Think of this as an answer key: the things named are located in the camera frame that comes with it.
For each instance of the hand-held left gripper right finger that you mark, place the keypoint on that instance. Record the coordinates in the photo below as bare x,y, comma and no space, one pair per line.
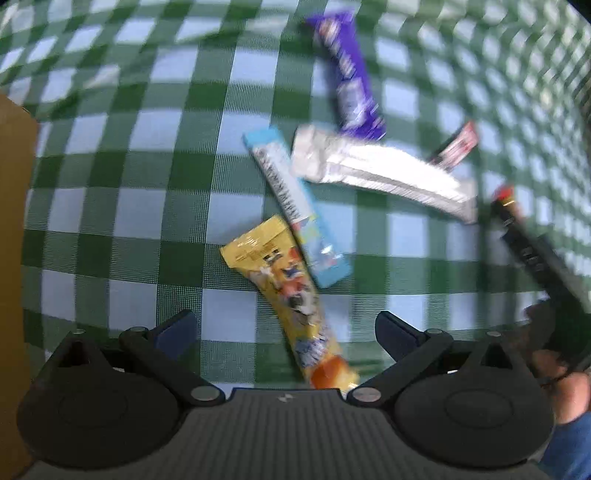
392,332

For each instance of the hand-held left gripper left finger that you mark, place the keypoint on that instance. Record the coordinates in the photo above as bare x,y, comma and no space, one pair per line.
176,331

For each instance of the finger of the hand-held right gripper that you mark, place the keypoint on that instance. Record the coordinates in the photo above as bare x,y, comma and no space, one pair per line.
561,277

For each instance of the dark brown snack bar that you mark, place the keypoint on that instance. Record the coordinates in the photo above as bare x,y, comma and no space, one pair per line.
519,240

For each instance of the yellow cartoon snack packet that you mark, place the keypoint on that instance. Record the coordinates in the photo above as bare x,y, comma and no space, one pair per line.
286,286

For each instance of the light blue snack packet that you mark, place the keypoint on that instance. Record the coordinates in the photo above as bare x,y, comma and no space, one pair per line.
295,203

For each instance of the silver snack packet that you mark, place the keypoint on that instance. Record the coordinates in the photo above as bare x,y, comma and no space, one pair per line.
378,170

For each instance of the red and white snack stick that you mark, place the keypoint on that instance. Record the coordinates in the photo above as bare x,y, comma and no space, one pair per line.
457,147

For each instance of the brown cardboard box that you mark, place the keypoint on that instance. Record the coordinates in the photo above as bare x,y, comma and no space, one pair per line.
14,277

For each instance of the purple snack bar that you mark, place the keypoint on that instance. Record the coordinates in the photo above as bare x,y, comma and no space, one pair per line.
351,78

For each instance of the person's right hand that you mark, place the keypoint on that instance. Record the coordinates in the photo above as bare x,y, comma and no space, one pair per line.
545,332

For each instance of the person's blue pants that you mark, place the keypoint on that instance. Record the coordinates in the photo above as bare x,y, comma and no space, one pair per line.
570,452

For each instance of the green checked blanket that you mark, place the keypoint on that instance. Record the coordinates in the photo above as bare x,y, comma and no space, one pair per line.
138,184

